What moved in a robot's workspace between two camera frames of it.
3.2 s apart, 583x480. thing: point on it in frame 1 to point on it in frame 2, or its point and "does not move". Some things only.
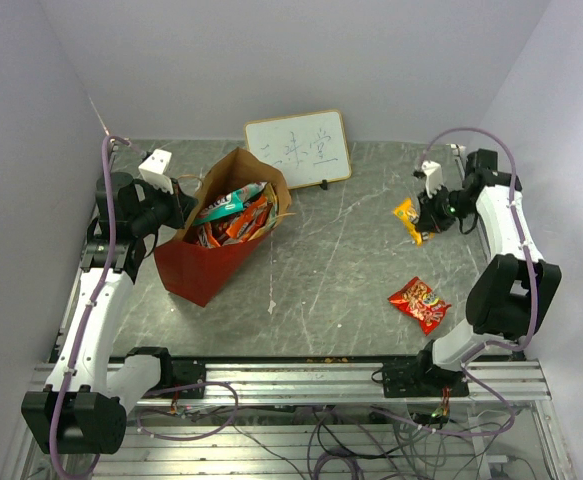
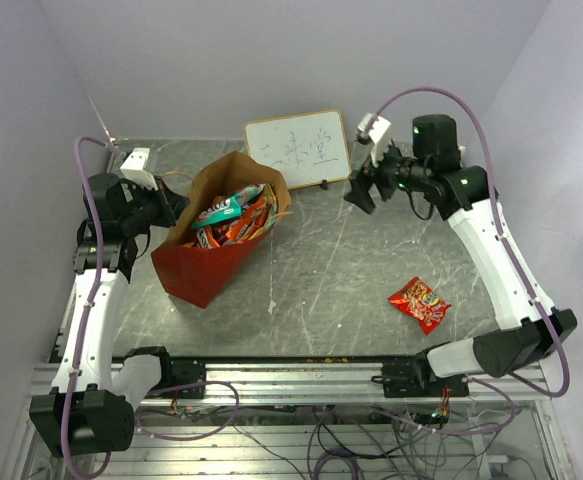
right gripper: (429, 219) to (361, 182)
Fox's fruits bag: (206, 236) does not move
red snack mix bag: (419, 300) does not move
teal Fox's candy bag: (230, 202) does not move
